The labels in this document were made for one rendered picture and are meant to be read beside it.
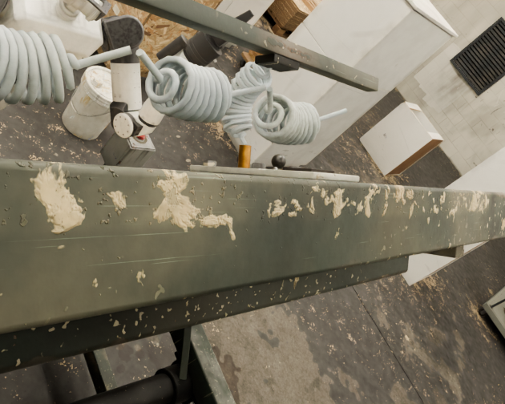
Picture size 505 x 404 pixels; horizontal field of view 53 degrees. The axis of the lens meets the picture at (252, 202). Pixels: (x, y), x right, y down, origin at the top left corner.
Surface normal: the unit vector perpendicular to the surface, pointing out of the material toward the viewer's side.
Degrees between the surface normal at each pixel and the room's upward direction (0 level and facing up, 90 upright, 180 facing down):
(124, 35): 54
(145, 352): 0
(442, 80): 90
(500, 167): 90
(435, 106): 90
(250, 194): 39
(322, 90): 90
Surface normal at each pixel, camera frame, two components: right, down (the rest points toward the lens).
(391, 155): -0.61, 0.05
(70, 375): 0.63, -0.56
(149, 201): 0.76, 0.08
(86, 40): 0.63, 0.55
